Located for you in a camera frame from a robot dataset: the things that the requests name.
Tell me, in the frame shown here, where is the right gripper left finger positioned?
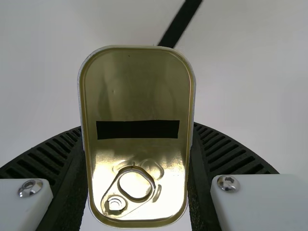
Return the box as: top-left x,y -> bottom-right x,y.
0,127 -> 90,231

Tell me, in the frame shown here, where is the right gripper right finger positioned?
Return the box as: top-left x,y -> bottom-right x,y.
186,122 -> 308,231

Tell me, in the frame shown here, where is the rectangular tin with gold lid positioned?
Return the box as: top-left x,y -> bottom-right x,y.
77,44 -> 197,228

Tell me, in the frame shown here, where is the black strip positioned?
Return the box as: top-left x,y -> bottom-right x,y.
156,0 -> 203,49

